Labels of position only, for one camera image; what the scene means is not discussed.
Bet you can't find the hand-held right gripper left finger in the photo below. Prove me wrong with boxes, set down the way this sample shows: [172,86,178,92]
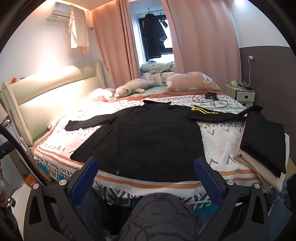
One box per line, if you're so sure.
[23,157,100,241]

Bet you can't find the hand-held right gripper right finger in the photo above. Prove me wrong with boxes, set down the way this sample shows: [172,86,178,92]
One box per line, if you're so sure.
[194,157,271,241]

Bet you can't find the black jacket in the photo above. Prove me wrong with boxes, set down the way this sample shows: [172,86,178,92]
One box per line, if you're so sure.
[65,100,264,182]

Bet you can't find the folded black clothes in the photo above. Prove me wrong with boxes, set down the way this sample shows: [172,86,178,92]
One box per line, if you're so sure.
[240,111,287,178]

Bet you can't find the person's left hand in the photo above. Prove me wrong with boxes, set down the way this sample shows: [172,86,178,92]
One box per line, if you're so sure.
[0,166,8,207]

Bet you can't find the white patterned blanket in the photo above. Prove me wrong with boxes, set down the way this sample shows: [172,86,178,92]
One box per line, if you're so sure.
[31,94,262,207]

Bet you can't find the folded beige cloth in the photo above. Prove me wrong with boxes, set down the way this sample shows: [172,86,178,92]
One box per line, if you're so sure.
[233,133,290,190]

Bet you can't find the orange box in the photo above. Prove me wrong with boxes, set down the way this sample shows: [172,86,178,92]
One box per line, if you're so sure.
[23,174,38,188]

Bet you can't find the person's leg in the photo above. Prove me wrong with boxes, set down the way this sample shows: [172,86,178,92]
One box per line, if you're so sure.
[120,193,197,241]

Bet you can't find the white pillow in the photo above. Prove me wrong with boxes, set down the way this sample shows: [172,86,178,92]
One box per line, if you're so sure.
[89,88,116,102]

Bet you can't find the cream padded headboard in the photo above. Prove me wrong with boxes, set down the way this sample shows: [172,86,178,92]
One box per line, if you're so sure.
[0,61,107,146]

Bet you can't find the white nightstand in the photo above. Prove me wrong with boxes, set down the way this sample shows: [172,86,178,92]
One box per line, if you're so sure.
[225,84,255,103]

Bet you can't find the pink printed pillow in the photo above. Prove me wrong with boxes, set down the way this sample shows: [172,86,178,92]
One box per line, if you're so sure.
[165,72,221,93]

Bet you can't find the grey plush toy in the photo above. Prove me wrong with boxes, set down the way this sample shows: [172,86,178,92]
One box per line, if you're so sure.
[115,79,156,98]

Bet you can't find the floral quilt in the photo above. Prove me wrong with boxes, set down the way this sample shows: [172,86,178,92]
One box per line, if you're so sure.
[141,60,176,73]

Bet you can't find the window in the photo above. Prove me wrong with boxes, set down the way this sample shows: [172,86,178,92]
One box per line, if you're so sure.
[139,16,174,70]

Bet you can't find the pink curtain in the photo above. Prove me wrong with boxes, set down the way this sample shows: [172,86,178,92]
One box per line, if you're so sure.
[161,0,242,93]
[91,0,141,90]

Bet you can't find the hanging white garment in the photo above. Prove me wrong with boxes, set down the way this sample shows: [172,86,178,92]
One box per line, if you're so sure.
[68,5,90,55]

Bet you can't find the hanging black coat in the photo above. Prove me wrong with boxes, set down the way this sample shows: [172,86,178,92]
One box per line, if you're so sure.
[142,13,167,59]

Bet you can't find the white air conditioner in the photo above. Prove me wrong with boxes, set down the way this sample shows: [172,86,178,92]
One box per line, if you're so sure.
[46,2,93,21]

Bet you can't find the black device cable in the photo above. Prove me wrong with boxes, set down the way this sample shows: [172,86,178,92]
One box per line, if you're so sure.
[192,91,228,108]

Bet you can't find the thick black cable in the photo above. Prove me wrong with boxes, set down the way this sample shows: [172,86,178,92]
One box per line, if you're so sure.
[0,126,31,163]

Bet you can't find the white charging cable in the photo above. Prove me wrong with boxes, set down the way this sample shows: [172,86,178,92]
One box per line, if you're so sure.
[240,58,252,87]

